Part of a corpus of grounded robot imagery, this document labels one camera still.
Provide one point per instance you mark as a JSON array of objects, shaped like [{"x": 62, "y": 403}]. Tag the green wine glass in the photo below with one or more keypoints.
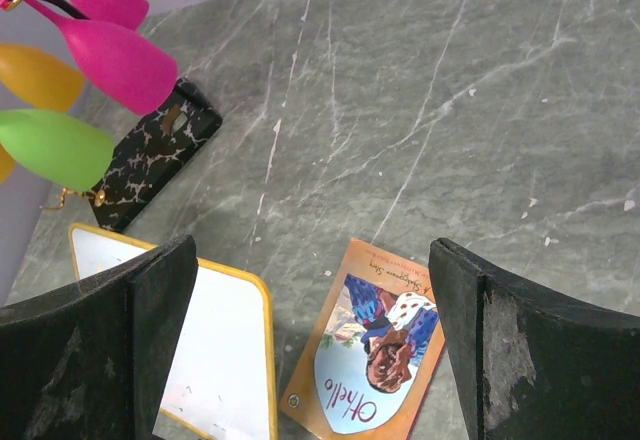
[{"x": 57, "y": 146}]

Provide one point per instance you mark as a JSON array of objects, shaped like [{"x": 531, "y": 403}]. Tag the yellow wine glass front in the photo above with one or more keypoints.
[{"x": 7, "y": 164}]

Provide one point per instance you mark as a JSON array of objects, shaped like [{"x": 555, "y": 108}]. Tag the yellow wine glass back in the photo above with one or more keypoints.
[{"x": 39, "y": 78}]

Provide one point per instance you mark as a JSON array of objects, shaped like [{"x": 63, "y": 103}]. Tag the yellow wine glass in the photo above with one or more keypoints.
[
  {"x": 7, "y": 164},
  {"x": 39, "y": 78}
]

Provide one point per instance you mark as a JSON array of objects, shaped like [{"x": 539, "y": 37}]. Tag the orange Othello book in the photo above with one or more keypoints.
[{"x": 368, "y": 362}]

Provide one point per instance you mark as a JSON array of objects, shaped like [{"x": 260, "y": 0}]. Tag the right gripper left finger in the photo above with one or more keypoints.
[{"x": 90, "y": 360}]

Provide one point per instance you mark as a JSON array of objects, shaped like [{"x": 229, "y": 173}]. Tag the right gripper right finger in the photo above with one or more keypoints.
[{"x": 530, "y": 362}]

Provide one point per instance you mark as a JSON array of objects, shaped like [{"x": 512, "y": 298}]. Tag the pink wine glass front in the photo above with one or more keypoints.
[{"x": 124, "y": 65}]

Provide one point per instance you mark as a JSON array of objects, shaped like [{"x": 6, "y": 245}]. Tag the whiteboard with yellow frame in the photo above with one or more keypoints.
[{"x": 222, "y": 380}]

